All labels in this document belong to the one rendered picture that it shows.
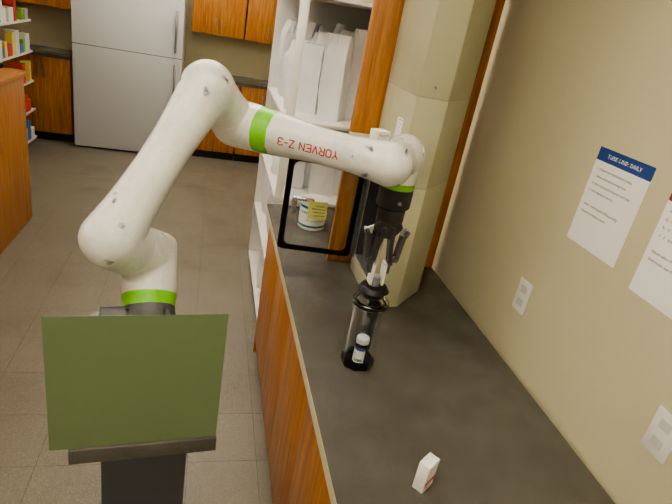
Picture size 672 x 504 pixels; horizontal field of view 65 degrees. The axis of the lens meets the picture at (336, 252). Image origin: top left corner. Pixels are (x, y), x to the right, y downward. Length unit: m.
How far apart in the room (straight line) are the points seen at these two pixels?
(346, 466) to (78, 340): 0.66
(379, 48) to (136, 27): 4.74
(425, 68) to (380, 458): 1.14
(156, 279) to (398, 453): 0.73
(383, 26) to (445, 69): 0.40
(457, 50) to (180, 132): 0.93
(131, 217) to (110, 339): 0.26
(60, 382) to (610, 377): 1.31
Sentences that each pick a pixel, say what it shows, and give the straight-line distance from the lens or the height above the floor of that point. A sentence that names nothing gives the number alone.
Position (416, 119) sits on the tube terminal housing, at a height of 1.64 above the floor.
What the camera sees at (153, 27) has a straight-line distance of 6.55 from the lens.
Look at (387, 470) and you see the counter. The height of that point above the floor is 0.94.
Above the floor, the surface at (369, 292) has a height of 1.21.
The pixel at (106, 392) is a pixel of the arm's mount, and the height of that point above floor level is 1.09.
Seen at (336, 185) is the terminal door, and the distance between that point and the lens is 2.10.
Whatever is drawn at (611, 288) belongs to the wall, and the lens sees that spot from 1.58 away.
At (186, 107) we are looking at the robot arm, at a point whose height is 1.66.
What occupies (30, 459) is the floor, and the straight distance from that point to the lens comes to 2.70.
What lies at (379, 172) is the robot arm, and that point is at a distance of 1.24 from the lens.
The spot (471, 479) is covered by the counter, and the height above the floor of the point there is 0.94.
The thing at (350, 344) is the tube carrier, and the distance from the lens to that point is 1.60.
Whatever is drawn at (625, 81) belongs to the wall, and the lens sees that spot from 1.66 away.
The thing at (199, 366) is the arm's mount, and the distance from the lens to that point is 1.23.
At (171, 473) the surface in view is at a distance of 1.52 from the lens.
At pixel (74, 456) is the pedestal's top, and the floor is 0.92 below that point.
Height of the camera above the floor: 1.90
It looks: 24 degrees down
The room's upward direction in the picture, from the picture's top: 11 degrees clockwise
